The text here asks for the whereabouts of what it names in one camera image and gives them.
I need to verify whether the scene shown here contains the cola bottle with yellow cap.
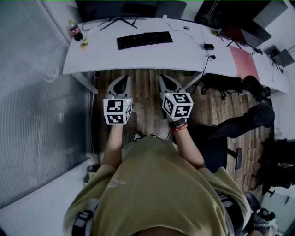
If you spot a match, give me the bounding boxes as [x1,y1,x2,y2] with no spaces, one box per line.
[68,20,84,41]

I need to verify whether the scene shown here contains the black plug cable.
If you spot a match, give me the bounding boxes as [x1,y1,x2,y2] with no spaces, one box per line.
[190,54,217,93]

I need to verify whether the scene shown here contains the grey monitor back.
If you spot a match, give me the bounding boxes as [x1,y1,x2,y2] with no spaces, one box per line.
[154,1,187,20]

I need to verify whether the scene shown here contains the olive green t-shirt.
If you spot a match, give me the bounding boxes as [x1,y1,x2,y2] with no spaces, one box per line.
[63,136,251,236]

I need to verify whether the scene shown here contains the red wristband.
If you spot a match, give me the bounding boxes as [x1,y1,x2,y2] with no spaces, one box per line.
[171,124,189,133]

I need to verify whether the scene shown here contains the grey shoulder strap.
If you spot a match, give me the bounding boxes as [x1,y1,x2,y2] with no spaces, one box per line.
[73,200,99,236]
[216,193,243,236]

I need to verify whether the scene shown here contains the person's left forearm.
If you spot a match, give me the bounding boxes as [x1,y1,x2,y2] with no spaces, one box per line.
[101,124,124,167]

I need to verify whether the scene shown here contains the yellow snack packet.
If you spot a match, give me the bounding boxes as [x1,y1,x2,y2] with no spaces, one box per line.
[79,36,90,50]

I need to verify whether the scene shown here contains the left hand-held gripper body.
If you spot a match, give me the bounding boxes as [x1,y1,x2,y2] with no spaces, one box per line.
[103,90,132,125]

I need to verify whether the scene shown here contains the red and black monitor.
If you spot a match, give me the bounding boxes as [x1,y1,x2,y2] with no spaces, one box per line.
[221,23,272,49]

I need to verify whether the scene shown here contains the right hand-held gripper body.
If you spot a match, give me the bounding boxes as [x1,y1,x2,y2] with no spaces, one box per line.
[161,88,194,122]

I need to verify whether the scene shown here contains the person's right forearm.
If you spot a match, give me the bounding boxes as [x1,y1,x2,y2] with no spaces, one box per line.
[171,129,206,169]

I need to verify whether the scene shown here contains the black monitor stand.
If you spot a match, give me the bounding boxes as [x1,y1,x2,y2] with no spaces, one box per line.
[100,16,138,31]

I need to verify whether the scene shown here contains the black looped cable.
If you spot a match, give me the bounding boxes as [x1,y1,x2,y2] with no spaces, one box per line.
[81,19,109,32]

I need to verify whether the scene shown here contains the large black monitor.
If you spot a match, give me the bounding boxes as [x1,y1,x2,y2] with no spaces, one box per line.
[75,0,159,23]

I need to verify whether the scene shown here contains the large black office chair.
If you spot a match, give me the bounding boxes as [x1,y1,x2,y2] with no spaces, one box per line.
[200,103,276,174]

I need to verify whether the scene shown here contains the black wristwatch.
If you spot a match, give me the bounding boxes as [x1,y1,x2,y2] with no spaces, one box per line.
[169,118,187,129]

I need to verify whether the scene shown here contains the black chair under desk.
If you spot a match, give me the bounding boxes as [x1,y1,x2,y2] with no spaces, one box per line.
[200,73,272,102]

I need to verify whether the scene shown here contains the thin black cable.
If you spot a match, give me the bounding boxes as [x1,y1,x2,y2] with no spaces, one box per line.
[163,18,206,47]

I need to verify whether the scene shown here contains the white desk leg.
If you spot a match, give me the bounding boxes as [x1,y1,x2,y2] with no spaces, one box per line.
[183,71,204,91]
[70,72,99,95]

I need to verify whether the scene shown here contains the black keyboard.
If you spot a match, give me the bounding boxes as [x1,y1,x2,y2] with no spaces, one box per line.
[116,31,174,51]

